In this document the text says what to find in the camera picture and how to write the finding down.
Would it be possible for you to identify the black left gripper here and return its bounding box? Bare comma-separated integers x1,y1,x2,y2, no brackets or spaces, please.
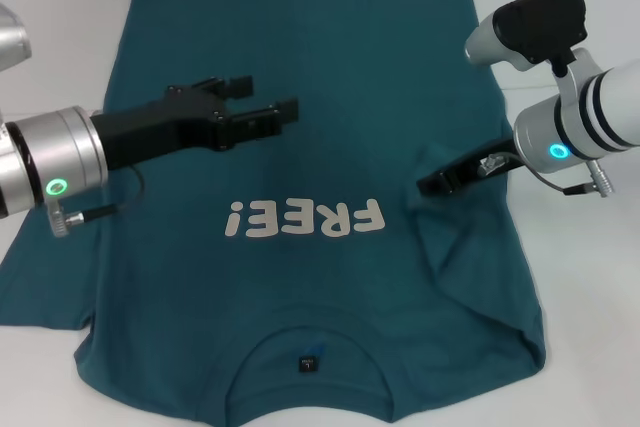
89,75,301,172

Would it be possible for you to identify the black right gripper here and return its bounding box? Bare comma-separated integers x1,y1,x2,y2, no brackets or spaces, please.
416,138,521,197

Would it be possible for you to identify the teal FREE print T-shirt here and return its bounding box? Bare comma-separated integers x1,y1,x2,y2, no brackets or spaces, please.
0,0,547,427

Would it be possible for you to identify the right gripper cable with plugs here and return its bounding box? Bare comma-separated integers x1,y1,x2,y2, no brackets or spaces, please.
478,150,617,199

